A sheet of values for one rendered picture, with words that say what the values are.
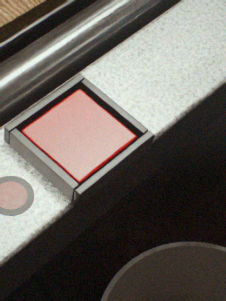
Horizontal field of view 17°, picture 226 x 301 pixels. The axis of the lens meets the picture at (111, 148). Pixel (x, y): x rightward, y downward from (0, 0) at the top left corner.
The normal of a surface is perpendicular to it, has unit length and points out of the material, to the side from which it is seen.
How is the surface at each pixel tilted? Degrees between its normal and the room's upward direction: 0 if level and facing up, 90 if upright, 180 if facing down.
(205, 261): 87
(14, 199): 0
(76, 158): 0
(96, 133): 0
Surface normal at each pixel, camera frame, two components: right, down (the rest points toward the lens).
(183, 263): 0.09, 0.78
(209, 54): 0.12, -0.57
